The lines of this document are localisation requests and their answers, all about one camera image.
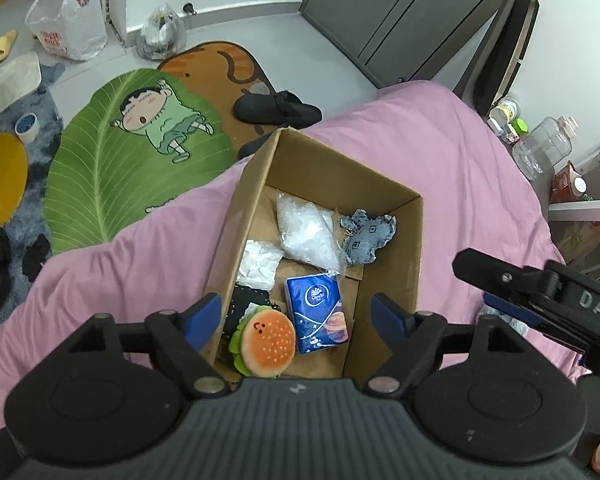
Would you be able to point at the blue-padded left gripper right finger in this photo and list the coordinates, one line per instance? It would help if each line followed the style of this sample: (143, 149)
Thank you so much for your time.
(413, 340)

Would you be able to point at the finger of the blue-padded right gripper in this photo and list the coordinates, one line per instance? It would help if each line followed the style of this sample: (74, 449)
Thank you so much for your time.
(511, 314)

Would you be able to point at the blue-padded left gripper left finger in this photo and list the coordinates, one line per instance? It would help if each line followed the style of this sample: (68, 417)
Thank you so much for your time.
(177, 339)

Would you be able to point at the black lace patch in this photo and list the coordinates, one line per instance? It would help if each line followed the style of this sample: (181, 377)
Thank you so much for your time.
(241, 299)

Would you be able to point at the plush hamburger toy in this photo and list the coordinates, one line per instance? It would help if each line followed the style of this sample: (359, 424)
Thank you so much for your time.
(264, 342)

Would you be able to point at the blue tissue pack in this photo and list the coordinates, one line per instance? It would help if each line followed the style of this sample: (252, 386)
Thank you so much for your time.
(315, 308)

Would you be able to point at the white tissue wad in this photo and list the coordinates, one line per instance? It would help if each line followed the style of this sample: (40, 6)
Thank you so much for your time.
(259, 264)

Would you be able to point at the denim fabric piece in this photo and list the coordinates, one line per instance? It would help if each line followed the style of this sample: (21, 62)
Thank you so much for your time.
(365, 236)

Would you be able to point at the clear plastic bag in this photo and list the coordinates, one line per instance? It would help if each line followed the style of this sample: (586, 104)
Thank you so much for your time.
(307, 233)

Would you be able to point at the grey pink plush paw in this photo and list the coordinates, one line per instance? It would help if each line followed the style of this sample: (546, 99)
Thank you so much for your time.
(519, 327)

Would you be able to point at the pink bed sheet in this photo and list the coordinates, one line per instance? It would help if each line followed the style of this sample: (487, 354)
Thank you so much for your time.
(420, 135)

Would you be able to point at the white desk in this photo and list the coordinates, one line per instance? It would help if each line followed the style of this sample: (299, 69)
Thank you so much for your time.
(575, 226)

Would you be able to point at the large clear water jug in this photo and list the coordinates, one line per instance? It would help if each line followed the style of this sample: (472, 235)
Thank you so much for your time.
(547, 144)

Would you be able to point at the white yellow jar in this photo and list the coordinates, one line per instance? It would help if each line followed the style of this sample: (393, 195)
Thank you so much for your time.
(504, 112)

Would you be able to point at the green leaf cartoon rug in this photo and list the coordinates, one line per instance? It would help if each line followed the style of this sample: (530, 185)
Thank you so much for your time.
(141, 141)

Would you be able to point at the open cardboard box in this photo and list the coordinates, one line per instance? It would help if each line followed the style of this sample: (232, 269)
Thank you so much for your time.
(293, 164)

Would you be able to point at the black framed board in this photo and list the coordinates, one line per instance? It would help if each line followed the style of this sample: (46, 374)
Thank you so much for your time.
(495, 64)

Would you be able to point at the round yellow table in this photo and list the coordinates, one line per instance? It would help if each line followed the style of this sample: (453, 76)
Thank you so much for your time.
(13, 175)

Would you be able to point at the black shoe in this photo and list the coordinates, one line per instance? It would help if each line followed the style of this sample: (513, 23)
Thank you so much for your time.
(282, 109)

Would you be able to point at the tape roll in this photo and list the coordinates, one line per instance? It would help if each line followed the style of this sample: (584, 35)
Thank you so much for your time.
(27, 128)

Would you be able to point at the orange cat rug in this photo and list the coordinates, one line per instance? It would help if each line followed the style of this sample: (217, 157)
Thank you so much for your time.
(221, 72)

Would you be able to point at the grey door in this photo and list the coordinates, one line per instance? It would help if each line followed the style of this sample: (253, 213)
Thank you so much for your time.
(391, 41)

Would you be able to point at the small grey trash bag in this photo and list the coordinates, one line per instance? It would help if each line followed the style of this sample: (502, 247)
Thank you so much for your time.
(162, 36)

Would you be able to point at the white tray lid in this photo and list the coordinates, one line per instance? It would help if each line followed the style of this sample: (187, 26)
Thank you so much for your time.
(18, 78)

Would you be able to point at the white plastic shopping bag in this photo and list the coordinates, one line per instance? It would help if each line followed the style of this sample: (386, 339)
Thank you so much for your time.
(73, 29)

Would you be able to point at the yellow slipper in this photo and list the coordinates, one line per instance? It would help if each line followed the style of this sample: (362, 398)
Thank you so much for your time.
(6, 43)

